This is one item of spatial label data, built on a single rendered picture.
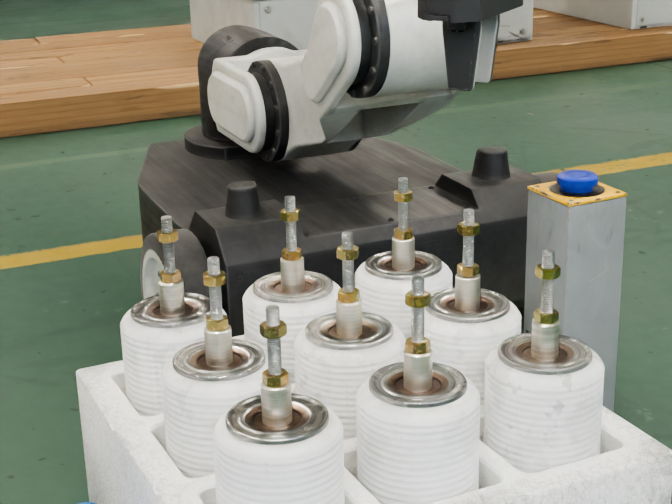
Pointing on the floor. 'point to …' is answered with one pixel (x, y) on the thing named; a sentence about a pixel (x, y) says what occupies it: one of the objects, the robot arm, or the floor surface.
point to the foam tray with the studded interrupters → (115, 474)
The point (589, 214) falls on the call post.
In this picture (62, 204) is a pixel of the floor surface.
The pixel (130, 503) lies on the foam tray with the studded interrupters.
